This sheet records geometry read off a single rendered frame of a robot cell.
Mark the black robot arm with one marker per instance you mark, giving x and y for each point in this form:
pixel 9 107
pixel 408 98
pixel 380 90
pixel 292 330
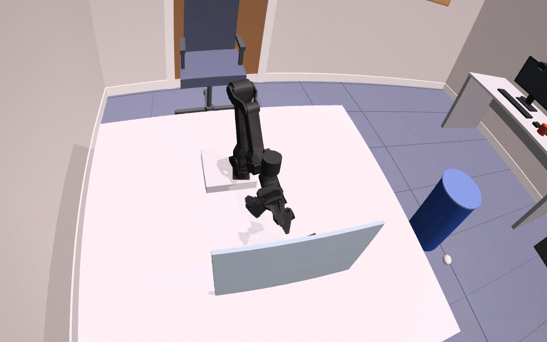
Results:
pixel 249 155

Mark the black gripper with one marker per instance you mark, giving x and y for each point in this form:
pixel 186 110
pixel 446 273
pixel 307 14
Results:
pixel 275 202

